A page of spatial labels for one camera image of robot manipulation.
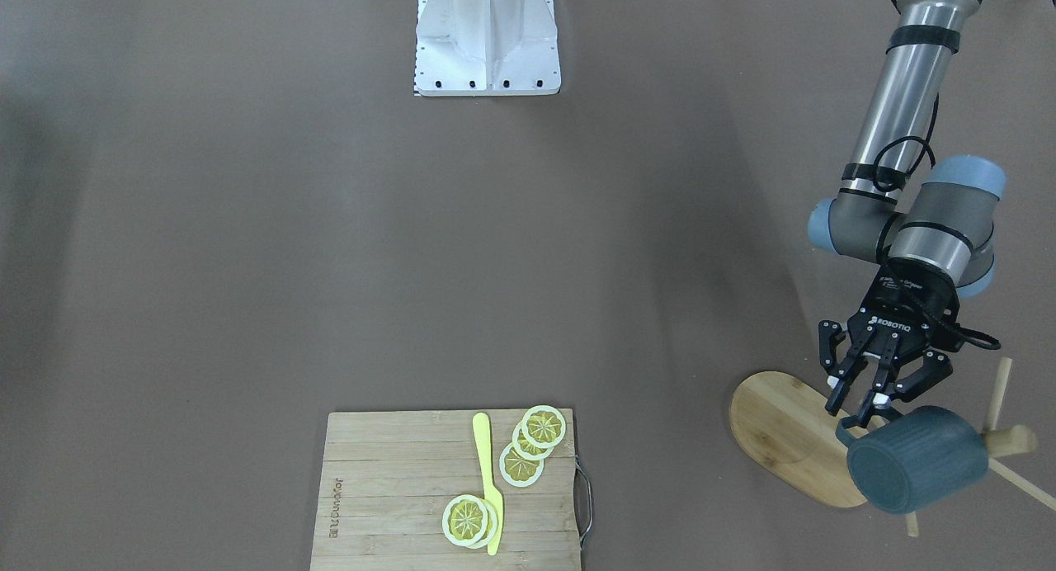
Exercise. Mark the lemon slice near handle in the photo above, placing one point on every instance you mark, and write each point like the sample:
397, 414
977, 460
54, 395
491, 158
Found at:
544, 426

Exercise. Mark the yellow plastic knife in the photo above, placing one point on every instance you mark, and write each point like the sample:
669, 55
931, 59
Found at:
482, 435

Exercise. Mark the wooden cup rack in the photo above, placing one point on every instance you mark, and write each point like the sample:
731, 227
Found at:
778, 421

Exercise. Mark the lemon slice by knife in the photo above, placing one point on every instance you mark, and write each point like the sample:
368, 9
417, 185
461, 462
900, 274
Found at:
469, 521

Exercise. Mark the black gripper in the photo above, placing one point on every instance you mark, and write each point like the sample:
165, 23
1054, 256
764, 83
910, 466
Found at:
906, 300

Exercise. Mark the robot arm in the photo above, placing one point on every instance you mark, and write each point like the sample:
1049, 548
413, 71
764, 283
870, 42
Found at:
926, 224

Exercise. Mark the white pillar base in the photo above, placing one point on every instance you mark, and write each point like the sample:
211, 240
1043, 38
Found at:
486, 48

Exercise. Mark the blue mug yellow inside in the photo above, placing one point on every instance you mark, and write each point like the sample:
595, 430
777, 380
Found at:
915, 460

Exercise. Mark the wooden cutting board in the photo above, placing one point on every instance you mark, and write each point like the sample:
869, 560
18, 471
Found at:
387, 478

